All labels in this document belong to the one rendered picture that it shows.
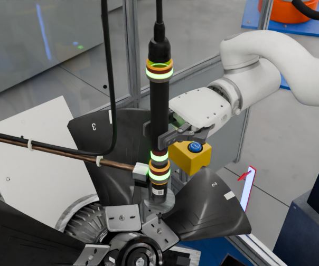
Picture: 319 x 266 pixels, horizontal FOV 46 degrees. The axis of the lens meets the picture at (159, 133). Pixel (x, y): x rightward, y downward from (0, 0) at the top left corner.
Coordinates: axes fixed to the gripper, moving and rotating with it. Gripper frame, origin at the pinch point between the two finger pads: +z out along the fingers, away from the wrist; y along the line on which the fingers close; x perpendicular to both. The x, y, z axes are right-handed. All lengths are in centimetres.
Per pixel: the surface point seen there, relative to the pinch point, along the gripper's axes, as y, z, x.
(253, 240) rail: -6, -37, -67
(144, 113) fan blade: 14.9, -7.4, -8.7
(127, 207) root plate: 5.8, 5.0, -25.3
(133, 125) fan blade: 14.7, -4.1, -10.6
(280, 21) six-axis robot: 185, -324, -147
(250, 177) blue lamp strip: -1, -34, -37
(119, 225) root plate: 5.3, 8.0, -29.3
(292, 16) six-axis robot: 175, -330, -138
